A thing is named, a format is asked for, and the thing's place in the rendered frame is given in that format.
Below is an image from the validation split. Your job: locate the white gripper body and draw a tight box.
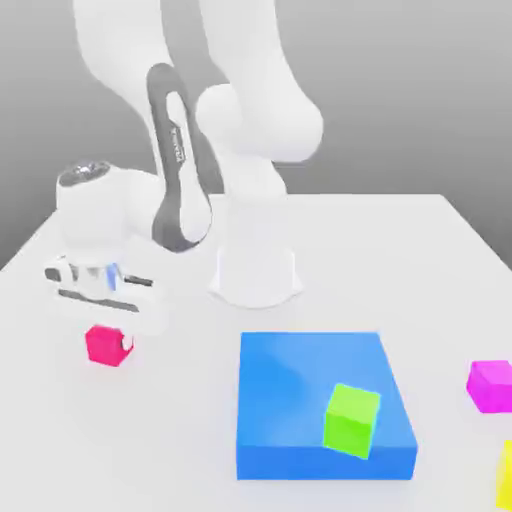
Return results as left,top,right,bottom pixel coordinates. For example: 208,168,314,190
54,276,168,336

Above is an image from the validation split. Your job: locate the small red cube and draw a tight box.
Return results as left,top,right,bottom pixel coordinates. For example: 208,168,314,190
84,324,136,368

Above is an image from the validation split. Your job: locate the small green cube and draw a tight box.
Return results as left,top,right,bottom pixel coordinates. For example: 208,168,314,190
322,382,382,461

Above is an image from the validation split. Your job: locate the small magenta cube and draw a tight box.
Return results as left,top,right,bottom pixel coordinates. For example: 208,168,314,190
465,359,512,415

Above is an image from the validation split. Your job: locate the small yellow cube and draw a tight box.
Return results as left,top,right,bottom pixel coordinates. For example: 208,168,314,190
495,439,512,510

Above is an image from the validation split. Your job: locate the large blue box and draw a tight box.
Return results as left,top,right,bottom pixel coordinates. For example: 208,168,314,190
236,331,419,482

